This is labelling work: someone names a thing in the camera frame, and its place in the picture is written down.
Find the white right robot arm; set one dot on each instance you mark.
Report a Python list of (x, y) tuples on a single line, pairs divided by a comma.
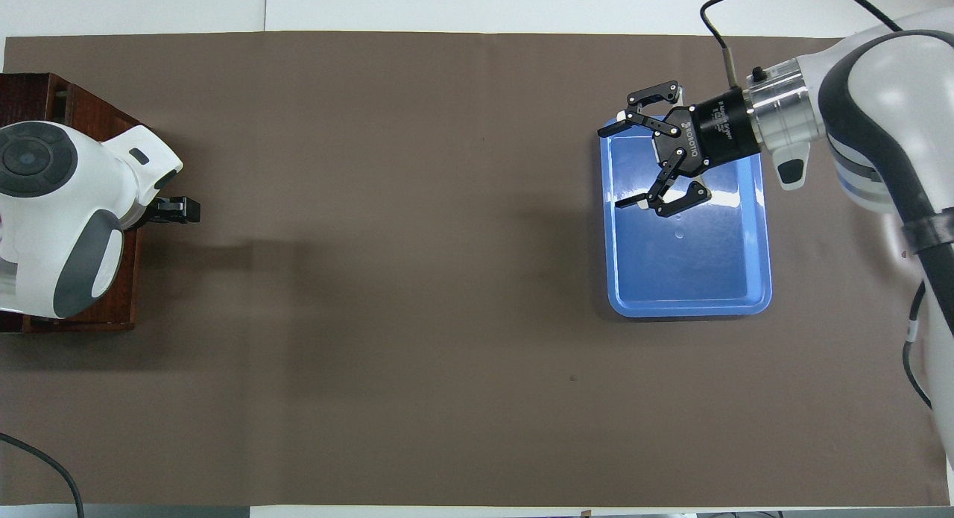
[(879, 78)]

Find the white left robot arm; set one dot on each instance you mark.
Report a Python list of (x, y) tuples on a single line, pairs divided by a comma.
[(59, 220)]

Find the dark wooden drawer cabinet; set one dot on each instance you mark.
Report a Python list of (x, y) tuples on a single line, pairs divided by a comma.
[(22, 93)]

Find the brown table mat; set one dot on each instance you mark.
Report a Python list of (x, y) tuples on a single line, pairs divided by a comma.
[(447, 279)]

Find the blue plastic tray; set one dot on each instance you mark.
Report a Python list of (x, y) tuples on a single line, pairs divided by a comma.
[(686, 272)]

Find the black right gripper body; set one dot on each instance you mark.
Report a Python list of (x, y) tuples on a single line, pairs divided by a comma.
[(719, 127)]

